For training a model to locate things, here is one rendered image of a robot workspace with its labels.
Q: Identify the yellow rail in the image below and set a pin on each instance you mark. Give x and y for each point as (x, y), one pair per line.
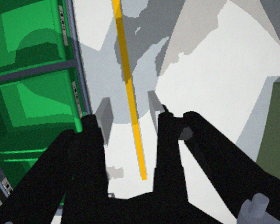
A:
(128, 82)

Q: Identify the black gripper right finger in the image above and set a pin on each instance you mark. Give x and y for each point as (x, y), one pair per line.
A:
(251, 194)

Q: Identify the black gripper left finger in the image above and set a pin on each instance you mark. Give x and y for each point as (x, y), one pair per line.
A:
(38, 195)

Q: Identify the green open bin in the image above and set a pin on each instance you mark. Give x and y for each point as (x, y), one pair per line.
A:
(34, 112)
(16, 170)
(29, 31)

